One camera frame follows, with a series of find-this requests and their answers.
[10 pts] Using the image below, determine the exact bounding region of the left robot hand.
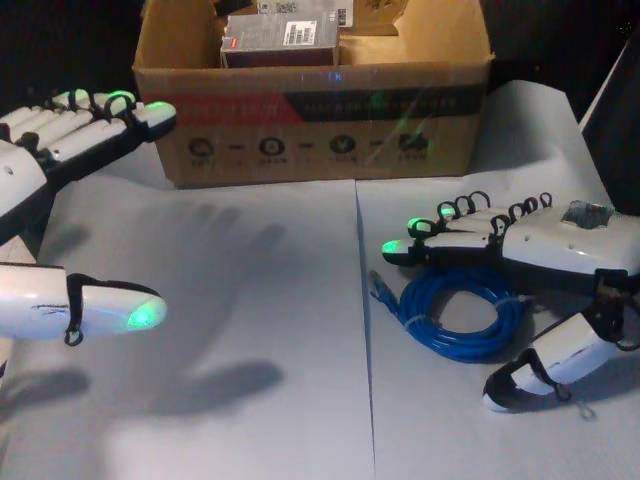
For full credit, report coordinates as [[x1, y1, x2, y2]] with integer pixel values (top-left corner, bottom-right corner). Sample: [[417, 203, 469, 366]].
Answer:
[[0, 88, 179, 346]]

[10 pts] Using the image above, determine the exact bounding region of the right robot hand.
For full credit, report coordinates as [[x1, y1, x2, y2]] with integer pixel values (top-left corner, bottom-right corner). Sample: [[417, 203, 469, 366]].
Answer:
[[380, 189, 640, 414]]

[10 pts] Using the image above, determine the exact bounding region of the grey rectangular block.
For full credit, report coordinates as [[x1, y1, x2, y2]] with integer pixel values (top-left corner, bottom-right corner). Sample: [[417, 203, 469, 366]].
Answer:
[[218, 13, 341, 69]]

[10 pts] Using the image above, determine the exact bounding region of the open cardboard box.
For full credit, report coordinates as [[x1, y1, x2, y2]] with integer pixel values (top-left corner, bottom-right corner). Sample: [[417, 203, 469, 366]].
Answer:
[[132, 0, 494, 190]]

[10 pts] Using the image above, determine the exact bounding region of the blue ethernet cable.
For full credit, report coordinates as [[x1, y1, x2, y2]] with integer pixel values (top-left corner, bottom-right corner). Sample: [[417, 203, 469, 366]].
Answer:
[[368, 267, 534, 362]]

